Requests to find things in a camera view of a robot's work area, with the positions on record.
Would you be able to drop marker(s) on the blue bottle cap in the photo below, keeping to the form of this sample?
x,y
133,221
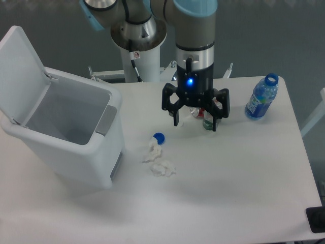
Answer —
x,y
159,137

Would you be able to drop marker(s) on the lower crumpled paper ball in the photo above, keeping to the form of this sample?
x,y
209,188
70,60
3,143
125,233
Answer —
x,y
163,168

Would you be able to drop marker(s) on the white trash bin lid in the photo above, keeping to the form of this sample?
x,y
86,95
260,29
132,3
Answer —
x,y
24,79

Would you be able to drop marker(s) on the white metal base frame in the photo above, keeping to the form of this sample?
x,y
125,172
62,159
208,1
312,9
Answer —
x,y
166,74

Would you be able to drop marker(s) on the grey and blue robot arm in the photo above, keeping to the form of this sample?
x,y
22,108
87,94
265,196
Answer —
x,y
138,26

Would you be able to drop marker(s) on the blue plastic water bottle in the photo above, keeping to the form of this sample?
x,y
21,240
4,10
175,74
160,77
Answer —
x,y
262,96

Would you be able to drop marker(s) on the black device at table corner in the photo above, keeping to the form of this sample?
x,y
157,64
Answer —
x,y
315,216

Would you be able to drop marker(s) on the crumpled paper ball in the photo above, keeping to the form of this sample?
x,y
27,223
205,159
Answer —
x,y
154,151
163,168

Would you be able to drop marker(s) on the crushed clear plastic bottle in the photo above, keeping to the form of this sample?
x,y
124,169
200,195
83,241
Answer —
x,y
203,115

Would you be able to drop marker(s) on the upper crumpled paper ball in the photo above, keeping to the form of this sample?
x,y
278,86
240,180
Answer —
x,y
154,151

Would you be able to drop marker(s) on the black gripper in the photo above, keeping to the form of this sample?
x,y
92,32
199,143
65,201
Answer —
x,y
195,89

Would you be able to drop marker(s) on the white trash bin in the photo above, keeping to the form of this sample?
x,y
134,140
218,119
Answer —
x,y
75,128

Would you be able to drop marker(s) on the white frame at right edge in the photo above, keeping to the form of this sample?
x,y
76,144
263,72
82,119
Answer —
x,y
316,115

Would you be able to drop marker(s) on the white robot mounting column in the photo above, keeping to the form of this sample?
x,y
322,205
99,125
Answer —
x,y
147,63

